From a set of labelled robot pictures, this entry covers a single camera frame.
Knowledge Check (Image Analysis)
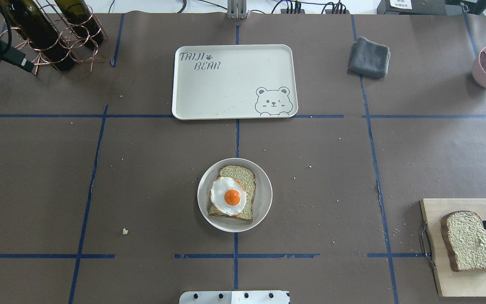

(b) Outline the bread slice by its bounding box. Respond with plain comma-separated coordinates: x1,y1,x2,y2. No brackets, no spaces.
208,165,256,223
440,210,486,272

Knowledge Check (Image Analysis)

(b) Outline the cream bear serving tray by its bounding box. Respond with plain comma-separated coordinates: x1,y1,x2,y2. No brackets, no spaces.
172,44,298,120

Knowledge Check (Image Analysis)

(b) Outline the wooden cutting board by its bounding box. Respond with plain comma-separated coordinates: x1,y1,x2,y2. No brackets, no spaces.
420,198,486,297

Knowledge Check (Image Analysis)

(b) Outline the grey folded cloth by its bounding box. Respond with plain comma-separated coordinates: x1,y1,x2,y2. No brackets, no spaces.
348,36,390,79

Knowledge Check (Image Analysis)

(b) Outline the white round plate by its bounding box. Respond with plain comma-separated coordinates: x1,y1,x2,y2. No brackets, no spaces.
197,158,273,233

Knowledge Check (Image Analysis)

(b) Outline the fried egg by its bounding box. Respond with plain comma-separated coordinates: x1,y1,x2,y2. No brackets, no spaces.
210,176,247,216

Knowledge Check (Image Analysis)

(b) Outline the dark green wine bottle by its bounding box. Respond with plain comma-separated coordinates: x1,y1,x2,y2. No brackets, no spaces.
0,0,75,72

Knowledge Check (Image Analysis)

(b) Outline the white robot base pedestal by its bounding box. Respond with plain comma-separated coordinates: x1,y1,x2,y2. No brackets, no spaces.
179,290,291,304

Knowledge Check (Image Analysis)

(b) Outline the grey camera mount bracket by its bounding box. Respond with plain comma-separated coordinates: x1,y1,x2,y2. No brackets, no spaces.
227,0,248,19

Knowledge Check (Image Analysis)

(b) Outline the copper wire bottle rack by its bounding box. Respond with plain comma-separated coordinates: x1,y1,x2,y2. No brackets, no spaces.
1,0,108,75

